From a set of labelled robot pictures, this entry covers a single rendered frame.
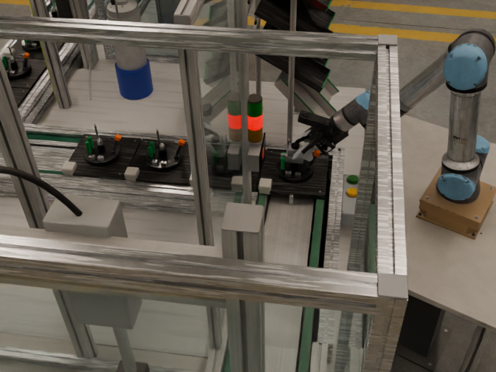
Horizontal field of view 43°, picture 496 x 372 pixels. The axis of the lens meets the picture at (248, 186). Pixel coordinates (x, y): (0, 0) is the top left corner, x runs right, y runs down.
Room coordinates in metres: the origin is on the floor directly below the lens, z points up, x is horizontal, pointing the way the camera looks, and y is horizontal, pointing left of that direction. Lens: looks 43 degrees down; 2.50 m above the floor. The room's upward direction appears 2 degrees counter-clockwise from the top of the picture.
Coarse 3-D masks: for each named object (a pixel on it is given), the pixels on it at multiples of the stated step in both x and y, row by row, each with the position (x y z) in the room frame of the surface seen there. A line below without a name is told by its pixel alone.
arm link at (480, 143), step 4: (480, 140) 1.64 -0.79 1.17; (484, 140) 1.64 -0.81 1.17; (476, 144) 1.62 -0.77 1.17; (480, 144) 1.62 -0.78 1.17; (484, 144) 1.62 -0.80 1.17; (488, 144) 1.62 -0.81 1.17; (476, 148) 1.59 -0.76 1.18; (480, 148) 1.59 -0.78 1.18; (484, 148) 1.59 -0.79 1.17; (488, 148) 1.60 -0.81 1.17; (476, 152) 1.58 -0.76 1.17; (480, 152) 1.58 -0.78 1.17; (484, 152) 1.59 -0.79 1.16; (488, 152) 1.60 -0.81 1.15; (480, 156) 1.58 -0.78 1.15; (484, 156) 1.59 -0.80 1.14; (480, 160) 1.57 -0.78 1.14; (484, 160) 1.59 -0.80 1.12; (480, 164) 1.56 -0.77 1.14
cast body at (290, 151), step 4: (292, 144) 1.74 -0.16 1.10; (296, 144) 1.74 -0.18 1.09; (300, 144) 1.75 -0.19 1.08; (288, 148) 1.73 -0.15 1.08; (292, 148) 1.73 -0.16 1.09; (296, 148) 1.73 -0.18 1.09; (288, 152) 1.72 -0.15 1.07; (292, 152) 1.72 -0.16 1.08; (280, 156) 1.75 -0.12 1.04; (284, 156) 1.74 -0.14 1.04; (288, 156) 1.72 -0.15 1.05; (292, 156) 1.72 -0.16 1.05; (288, 160) 1.72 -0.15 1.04; (292, 160) 1.72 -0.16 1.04; (296, 160) 1.72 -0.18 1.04; (300, 160) 1.72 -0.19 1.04
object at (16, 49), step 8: (24, 40) 2.72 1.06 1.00; (8, 48) 2.67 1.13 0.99; (16, 48) 2.70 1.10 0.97; (24, 48) 2.67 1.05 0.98; (32, 48) 2.66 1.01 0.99; (40, 48) 2.67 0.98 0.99; (8, 56) 2.63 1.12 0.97; (16, 56) 2.63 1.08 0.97; (32, 56) 2.62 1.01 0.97; (40, 56) 2.62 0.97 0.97
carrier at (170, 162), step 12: (156, 132) 1.88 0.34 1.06; (144, 144) 1.93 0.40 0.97; (156, 144) 1.92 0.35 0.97; (168, 144) 1.92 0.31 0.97; (144, 156) 1.85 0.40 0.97; (156, 156) 1.82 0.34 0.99; (168, 156) 1.82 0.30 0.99; (180, 156) 1.82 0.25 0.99; (132, 168) 1.76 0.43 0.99; (144, 168) 1.78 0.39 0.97; (156, 168) 1.76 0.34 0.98; (168, 168) 1.76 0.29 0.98; (180, 168) 1.77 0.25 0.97; (132, 180) 1.72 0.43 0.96; (144, 180) 1.72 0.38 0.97; (156, 180) 1.71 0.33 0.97; (168, 180) 1.71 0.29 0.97; (180, 180) 1.71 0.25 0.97
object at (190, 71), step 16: (192, 0) 1.05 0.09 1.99; (176, 16) 1.00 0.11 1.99; (192, 16) 1.01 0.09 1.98; (192, 64) 1.00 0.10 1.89; (192, 80) 1.00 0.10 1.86; (192, 96) 1.00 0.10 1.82; (192, 112) 1.01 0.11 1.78; (192, 128) 1.00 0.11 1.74; (192, 144) 1.00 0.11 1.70; (192, 160) 1.00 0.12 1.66; (192, 176) 1.00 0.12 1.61; (208, 192) 1.01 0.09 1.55; (208, 208) 1.00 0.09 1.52; (208, 224) 1.00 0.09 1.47; (208, 240) 1.00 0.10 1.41
